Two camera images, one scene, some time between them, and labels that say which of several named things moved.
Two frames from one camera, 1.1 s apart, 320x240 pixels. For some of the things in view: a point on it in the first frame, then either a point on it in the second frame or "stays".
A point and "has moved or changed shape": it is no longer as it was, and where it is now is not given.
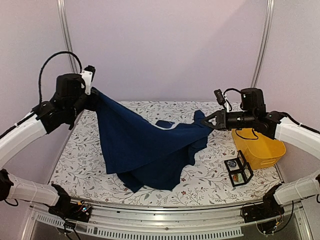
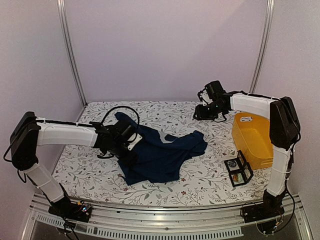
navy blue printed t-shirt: (145, 154) has moved or changed shape
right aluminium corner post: (266, 24) stays
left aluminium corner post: (61, 6) stays
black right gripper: (221, 119) -> (200, 114)
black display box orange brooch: (239, 177) stays
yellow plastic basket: (260, 151) stays
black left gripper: (93, 105) -> (131, 159)
